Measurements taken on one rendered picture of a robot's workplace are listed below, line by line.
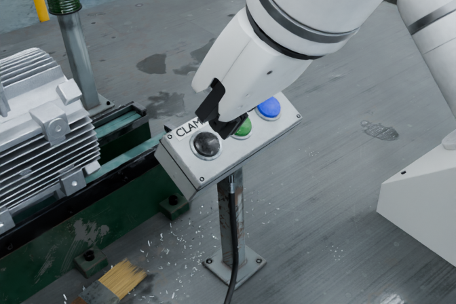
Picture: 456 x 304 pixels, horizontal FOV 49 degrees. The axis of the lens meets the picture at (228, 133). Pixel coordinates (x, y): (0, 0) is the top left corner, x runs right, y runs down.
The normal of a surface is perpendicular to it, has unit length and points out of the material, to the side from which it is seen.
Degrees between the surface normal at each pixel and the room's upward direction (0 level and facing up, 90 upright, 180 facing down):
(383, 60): 0
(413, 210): 90
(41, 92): 36
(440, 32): 78
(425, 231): 90
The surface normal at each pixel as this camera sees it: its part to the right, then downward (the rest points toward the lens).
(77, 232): 0.69, 0.41
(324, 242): -0.04, -0.80
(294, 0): -0.57, 0.60
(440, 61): -0.81, 0.40
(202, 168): 0.33, -0.46
